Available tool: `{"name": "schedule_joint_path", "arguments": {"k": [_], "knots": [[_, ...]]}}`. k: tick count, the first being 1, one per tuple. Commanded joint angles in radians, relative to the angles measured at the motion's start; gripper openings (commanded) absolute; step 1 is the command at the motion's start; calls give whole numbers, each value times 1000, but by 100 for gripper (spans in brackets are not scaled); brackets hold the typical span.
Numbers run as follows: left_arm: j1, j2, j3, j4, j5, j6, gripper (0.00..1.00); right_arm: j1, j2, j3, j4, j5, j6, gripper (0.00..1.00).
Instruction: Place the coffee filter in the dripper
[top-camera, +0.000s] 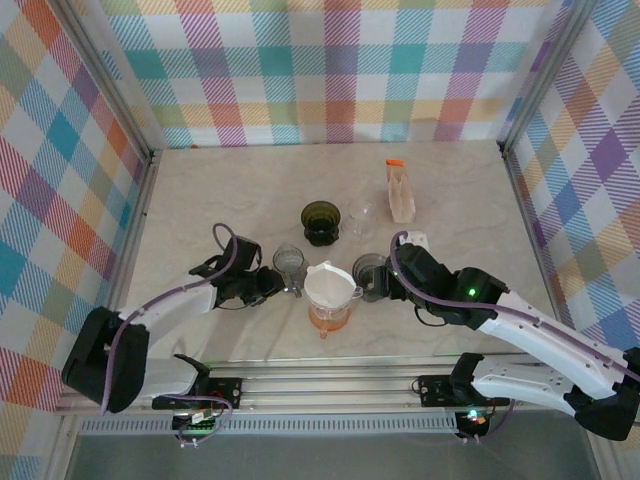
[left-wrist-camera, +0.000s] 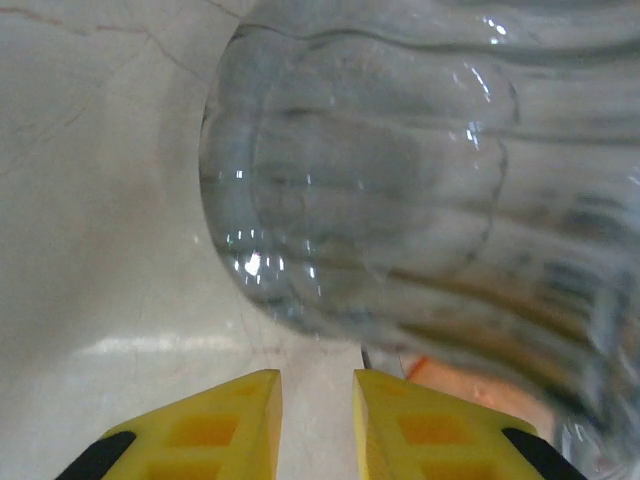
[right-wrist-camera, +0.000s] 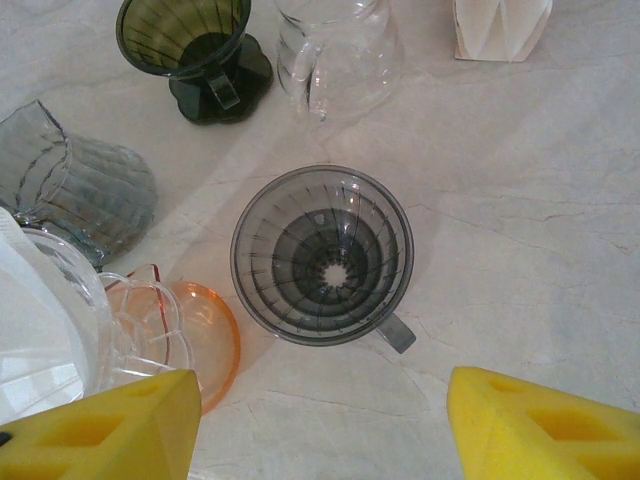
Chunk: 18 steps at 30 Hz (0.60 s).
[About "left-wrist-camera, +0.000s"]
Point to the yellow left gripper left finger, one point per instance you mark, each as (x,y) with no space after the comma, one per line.
(200,440)

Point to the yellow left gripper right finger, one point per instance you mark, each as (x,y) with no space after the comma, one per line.
(430,445)

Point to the orange plastic cup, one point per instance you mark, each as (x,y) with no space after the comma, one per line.
(450,382)

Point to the grey glass pitcher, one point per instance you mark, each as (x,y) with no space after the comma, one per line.
(375,175)

